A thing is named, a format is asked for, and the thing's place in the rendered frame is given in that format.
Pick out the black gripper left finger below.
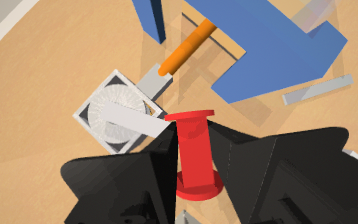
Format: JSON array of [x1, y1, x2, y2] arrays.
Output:
[[60, 121, 179, 224]]

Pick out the grey flat bar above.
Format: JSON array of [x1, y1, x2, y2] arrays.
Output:
[[282, 74, 354, 105]]

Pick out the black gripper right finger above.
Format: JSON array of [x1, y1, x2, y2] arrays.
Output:
[[207, 119, 349, 224]]

